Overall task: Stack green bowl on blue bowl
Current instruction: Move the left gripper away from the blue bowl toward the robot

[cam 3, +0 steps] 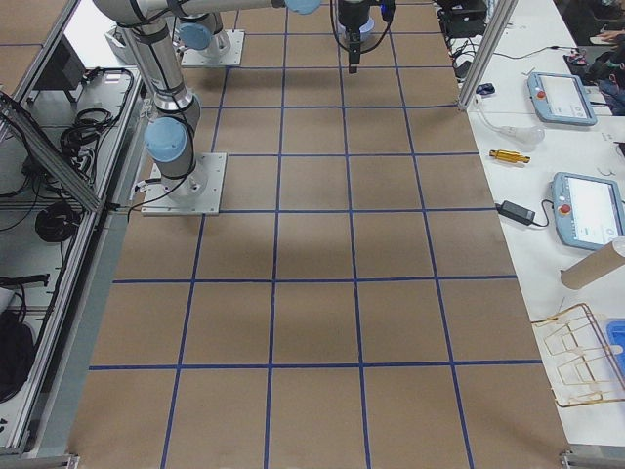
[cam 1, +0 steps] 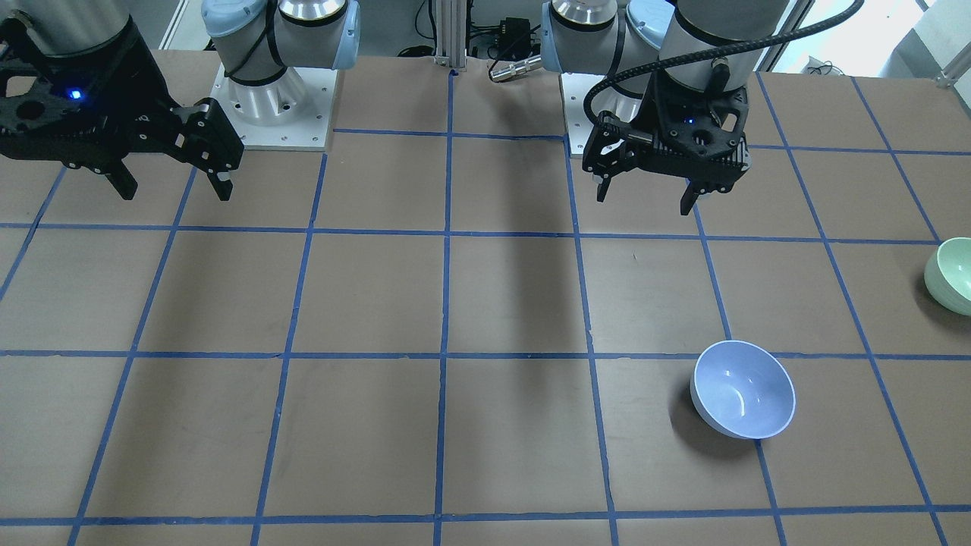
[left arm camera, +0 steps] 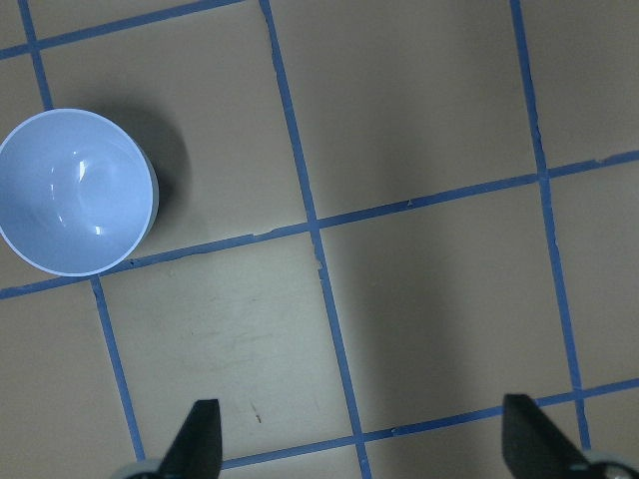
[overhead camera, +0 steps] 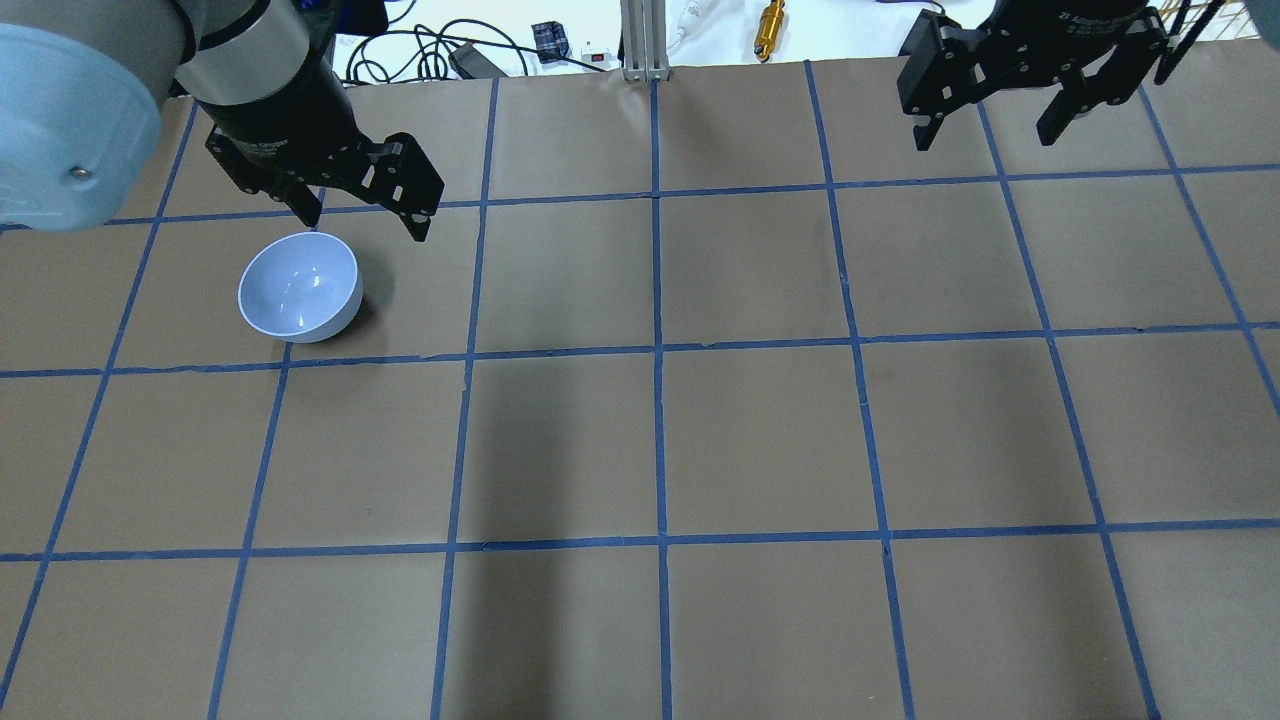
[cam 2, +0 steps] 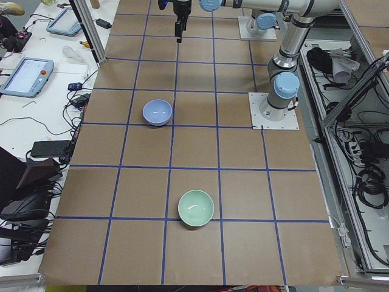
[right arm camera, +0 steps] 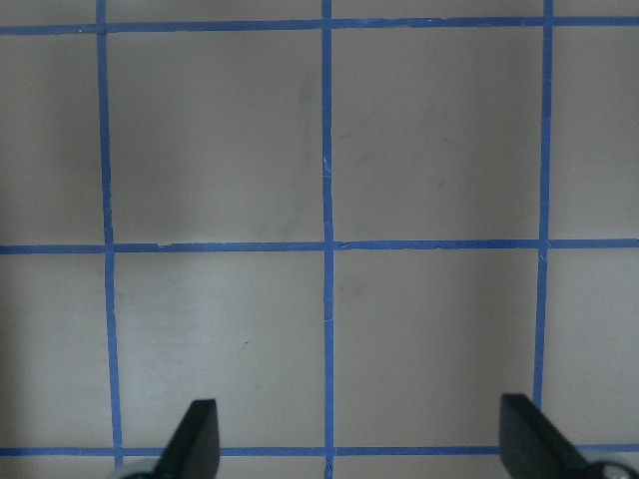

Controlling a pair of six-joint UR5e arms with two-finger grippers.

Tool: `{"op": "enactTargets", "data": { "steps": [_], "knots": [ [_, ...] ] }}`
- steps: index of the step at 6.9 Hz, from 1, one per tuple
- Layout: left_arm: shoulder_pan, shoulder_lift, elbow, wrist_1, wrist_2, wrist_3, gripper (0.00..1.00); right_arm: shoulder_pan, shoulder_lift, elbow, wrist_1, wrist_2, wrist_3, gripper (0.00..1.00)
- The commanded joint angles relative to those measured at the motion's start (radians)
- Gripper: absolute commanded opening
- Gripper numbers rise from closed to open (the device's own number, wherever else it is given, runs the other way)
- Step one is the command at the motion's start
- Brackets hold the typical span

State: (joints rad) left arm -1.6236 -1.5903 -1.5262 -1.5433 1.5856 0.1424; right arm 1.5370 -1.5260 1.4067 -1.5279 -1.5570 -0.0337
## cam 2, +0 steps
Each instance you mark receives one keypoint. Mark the black power brick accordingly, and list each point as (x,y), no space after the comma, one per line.
(102,23)

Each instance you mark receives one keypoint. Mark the black power adapter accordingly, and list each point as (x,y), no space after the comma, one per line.
(49,149)

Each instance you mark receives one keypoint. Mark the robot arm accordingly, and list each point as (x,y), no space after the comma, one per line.
(261,21)
(284,84)

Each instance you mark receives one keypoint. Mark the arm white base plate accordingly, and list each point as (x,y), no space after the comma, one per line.
(270,35)
(265,117)

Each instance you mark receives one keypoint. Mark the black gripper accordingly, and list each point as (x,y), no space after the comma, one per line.
(181,7)

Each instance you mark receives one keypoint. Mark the small blue black device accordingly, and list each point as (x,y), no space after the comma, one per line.
(74,86)

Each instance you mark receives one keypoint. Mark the aluminium frame post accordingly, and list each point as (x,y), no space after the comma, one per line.
(84,18)

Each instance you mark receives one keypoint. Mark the teach pendant tablet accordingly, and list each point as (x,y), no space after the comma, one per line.
(66,23)
(28,78)

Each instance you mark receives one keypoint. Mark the near teach pendant tablet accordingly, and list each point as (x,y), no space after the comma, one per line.
(28,78)

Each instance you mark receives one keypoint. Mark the brass cylinder tool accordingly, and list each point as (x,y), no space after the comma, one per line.
(85,44)

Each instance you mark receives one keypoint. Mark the green ceramic bowl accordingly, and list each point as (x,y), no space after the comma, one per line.
(196,208)

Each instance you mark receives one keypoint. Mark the far teach pendant tablet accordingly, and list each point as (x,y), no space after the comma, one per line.
(66,23)

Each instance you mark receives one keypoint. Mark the blue ceramic bowl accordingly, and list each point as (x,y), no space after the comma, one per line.
(157,112)

